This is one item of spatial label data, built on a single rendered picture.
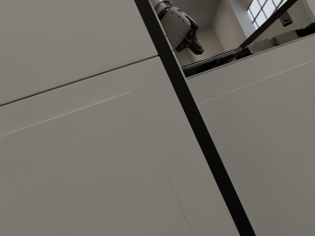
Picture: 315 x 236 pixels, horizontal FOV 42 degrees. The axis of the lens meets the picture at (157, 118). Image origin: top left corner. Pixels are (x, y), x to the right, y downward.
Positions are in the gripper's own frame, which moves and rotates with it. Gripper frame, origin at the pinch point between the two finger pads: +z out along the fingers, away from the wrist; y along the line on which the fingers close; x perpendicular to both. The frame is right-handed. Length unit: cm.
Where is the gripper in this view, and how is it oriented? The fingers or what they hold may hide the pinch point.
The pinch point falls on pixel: (196, 48)
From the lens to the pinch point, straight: 129.7
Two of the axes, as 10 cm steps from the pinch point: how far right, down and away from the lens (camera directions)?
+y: -5.1, 6.7, 5.4
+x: -6.1, 1.7, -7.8
